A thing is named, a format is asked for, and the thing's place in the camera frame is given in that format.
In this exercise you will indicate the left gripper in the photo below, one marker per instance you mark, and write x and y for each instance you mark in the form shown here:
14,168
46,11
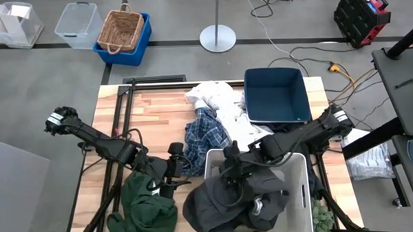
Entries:
167,170

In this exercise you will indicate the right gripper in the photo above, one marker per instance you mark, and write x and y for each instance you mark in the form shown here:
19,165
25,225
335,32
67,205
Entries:
235,165

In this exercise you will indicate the blue plaid shirt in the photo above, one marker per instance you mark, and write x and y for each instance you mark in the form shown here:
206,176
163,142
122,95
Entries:
203,136

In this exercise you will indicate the dark green garment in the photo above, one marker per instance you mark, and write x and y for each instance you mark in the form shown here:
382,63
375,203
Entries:
144,211

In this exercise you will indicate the dark grey hoodie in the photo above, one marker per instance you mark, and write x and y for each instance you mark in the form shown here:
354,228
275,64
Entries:
213,205

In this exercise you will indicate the white plastic mesh laundry basket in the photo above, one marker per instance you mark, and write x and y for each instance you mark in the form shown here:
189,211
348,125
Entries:
299,195

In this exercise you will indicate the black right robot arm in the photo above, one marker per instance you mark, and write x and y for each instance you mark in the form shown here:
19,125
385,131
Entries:
297,140

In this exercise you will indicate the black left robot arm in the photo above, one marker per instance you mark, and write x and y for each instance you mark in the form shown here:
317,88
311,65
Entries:
100,140

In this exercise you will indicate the black floor vent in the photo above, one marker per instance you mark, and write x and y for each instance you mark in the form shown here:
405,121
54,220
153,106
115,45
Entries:
153,79

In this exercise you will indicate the silver floor lamp stand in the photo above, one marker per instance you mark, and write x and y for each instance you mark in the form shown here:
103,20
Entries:
217,38

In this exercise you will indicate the small green plant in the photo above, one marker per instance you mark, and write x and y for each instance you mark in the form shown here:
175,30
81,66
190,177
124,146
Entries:
323,218

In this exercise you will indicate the blue plastic bin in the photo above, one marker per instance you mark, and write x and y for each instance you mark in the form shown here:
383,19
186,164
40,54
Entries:
125,58

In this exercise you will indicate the clear plastic bag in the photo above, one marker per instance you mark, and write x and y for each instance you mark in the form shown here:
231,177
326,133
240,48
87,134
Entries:
370,158

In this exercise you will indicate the black support beam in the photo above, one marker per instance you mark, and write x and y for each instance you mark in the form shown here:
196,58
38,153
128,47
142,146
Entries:
372,139

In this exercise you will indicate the wicker basket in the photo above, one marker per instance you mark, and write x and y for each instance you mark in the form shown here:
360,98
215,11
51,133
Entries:
121,29

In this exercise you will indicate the clear plastic bin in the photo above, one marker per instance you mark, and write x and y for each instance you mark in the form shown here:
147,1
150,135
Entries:
77,27

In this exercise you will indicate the grey side table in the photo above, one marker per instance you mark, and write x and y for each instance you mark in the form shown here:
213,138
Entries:
406,105

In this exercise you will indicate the red and black toolbox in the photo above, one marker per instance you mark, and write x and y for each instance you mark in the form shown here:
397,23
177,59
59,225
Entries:
358,21

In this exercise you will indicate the black tool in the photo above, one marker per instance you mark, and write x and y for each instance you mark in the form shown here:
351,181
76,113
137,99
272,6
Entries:
406,83

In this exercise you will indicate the clear plastic box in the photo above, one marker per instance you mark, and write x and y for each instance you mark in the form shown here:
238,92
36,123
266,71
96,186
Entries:
24,36

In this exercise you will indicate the black stand pole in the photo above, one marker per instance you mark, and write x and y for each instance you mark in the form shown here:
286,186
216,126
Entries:
403,42

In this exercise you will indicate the white cardboard sheet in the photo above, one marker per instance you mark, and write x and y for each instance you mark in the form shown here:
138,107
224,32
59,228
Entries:
15,19

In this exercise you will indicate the black metal table frame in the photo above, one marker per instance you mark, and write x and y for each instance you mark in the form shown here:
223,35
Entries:
123,105

